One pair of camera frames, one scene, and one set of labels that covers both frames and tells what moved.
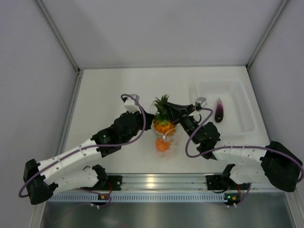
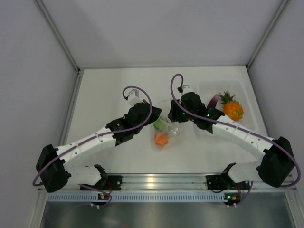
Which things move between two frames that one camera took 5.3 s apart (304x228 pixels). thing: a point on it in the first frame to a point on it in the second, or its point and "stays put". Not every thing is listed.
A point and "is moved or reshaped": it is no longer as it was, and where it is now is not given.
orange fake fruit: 162,146 to 161,138
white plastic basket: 240,117 stays put
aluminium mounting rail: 164,182 stays put
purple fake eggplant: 219,111 is moved or reshaped
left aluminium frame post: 60,37 stays put
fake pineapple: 163,122 to 232,109
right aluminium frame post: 266,33 stays put
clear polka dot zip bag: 164,125 is moved or reshaped
